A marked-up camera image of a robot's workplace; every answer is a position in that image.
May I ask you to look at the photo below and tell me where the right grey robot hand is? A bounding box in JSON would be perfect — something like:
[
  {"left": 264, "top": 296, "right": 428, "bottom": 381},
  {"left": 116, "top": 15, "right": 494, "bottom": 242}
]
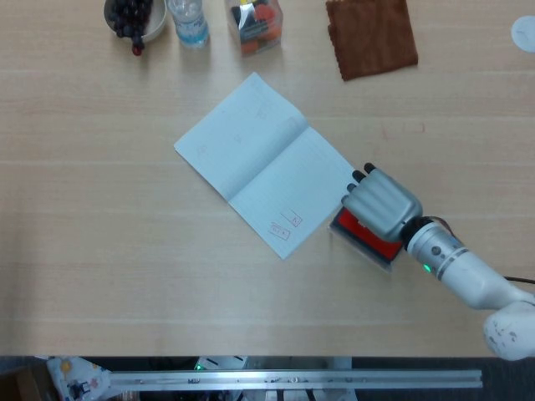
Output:
[{"left": 340, "top": 162, "right": 423, "bottom": 243}]

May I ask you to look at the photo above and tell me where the open lined notebook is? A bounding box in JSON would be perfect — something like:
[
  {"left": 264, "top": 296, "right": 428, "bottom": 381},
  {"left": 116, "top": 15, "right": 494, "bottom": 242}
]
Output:
[{"left": 173, "top": 71, "right": 356, "bottom": 261}]

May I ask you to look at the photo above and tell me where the red ink pad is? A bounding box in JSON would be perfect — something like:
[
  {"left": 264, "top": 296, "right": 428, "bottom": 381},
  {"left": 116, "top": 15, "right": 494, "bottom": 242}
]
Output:
[{"left": 329, "top": 207, "right": 403, "bottom": 275}]

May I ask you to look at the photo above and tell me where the brown folded cloth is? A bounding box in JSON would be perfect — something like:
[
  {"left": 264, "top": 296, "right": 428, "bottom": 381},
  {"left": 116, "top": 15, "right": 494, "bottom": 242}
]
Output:
[{"left": 325, "top": 0, "right": 420, "bottom": 82}]

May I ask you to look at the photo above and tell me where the clear plastic box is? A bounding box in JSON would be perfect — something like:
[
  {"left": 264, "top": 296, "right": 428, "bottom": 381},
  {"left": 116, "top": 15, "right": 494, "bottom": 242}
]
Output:
[{"left": 227, "top": 0, "right": 285, "bottom": 54}]

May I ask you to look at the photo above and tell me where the white device under table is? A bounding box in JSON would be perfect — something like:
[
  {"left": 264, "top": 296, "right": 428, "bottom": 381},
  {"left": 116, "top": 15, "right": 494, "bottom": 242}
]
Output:
[{"left": 195, "top": 356, "right": 248, "bottom": 372}]

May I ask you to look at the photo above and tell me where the clear water bottle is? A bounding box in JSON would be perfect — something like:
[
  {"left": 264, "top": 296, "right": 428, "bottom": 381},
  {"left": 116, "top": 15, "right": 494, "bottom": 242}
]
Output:
[{"left": 166, "top": 0, "right": 210, "bottom": 49}]

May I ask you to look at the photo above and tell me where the white bowl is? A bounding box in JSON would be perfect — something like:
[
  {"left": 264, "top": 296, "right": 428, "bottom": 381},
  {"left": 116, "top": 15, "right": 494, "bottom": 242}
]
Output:
[{"left": 103, "top": 0, "right": 168, "bottom": 43}]

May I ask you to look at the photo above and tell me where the dark grape bunch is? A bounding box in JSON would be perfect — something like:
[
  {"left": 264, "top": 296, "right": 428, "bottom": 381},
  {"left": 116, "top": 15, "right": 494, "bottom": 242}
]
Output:
[{"left": 109, "top": 0, "right": 154, "bottom": 57}]

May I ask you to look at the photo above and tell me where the white bag with colourful print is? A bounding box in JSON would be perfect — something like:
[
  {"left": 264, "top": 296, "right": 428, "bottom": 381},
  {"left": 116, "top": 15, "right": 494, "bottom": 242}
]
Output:
[{"left": 45, "top": 357, "right": 112, "bottom": 401}]

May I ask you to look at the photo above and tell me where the aluminium rail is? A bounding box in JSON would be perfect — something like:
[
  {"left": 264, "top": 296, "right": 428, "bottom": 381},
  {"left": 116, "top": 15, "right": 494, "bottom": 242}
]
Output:
[{"left": 106, "top": 369, "right": 484, "bottom": 392}]

